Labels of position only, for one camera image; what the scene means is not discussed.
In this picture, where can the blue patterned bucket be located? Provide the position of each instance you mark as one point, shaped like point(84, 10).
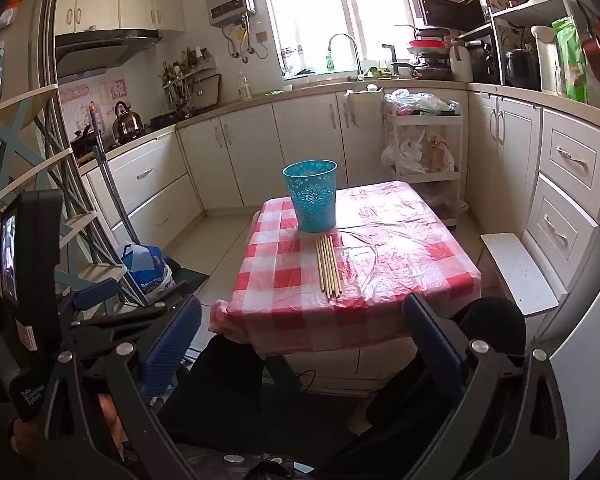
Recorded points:
point(311, 195)

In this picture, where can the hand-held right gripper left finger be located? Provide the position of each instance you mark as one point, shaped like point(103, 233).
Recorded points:
point(172, 345)

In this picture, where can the white appliance panel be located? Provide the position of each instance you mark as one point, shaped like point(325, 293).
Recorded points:
point(595, 360)

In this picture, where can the wall utensil rack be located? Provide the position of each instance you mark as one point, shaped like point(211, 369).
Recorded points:
point(185, 77)

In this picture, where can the white electric kettle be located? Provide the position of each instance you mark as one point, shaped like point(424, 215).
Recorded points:
point(547, 60)

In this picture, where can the black cooking pot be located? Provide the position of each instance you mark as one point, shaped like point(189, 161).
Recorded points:
point(521, 70)

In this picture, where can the black wok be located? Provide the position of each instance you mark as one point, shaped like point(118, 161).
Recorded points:
point(90, 142)

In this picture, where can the green dish soap bottle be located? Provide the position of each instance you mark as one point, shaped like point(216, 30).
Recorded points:
point(329, 62)

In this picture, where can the white plastic jug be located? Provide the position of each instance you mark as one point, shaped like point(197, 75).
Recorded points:
point(461, 65)

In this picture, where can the pink wall stickers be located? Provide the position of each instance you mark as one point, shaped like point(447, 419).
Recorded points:
point(85, 97)

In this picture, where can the black microwave oven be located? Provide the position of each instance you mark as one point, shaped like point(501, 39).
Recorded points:
point(450, 10)

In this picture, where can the clear plastic bottle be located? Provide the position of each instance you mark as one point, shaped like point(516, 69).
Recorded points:
point(244, 87)

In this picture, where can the wooden folding shelf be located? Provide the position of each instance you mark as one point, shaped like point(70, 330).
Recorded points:
point(10, 110)

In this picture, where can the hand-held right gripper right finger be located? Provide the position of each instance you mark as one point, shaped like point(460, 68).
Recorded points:
point(432, 340)

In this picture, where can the black water tap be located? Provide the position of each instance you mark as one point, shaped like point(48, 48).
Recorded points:
point(392, 55)

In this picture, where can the black toaster oven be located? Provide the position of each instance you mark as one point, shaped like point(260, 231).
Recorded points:
point(482, 57)

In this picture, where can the steel kettle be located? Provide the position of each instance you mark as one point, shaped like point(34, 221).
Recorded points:
point(128, 122)

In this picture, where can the white low stool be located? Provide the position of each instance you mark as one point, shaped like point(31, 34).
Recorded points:
point(522, 275)

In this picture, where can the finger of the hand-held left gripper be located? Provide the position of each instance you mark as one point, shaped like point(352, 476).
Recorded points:
point(95, 294)

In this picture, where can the white shelf rack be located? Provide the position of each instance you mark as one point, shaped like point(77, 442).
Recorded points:
point(530, 10)

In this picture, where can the black range hood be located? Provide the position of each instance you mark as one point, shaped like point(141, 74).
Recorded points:
point(100, 47)

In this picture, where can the clear plastic bags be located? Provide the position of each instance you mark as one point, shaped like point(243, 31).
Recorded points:
point(420, 102)

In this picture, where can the white rolling cart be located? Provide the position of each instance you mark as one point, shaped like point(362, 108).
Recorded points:
point(452, 160)

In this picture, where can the kitchen window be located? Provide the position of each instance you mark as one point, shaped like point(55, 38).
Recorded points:
point(305, 10)

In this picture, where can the cream sink base cabinet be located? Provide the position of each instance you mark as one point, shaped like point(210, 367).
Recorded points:
point(305, 130)

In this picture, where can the blue plastic bag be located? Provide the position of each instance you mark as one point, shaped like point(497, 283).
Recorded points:
point(147, 270)

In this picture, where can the steel sink faucet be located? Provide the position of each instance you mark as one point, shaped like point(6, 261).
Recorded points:
point(345, 42)

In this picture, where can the stack of pans and bowls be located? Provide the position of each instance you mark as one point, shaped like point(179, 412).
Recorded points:
point(430, 55)

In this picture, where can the green package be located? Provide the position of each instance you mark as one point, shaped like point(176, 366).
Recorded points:
point(570, 60)

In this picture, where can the white plastic bags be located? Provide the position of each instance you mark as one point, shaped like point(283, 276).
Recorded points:
point(405, 152)

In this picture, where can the cream wall cabinets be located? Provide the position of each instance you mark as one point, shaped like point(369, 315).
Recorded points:
point(130, 0)

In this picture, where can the cream drawer cabinet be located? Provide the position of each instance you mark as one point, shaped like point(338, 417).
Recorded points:
point(150, 175)

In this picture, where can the row of wooden chopsticks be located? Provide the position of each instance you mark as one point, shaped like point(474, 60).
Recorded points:
point(327, 265)

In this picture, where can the grey sliding door frame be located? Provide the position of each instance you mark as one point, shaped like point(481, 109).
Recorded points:
point(47, 35)

